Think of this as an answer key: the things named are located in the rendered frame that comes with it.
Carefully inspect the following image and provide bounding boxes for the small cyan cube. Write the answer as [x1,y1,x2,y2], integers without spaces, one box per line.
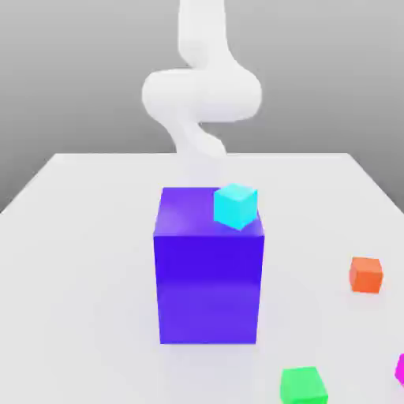
[213,182,259,231]

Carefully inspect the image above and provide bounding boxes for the small orange cube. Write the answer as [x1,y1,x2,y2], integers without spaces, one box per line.
[348,256,384,294]

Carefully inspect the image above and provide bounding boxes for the small green cube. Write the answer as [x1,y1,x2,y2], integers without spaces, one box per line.
[279,366,329,404]

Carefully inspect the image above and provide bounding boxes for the small magenta cube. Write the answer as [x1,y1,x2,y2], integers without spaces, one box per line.
[394,353,404,387]

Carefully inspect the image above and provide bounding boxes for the large purple box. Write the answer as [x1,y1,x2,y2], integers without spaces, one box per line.
[152,186,265,346]

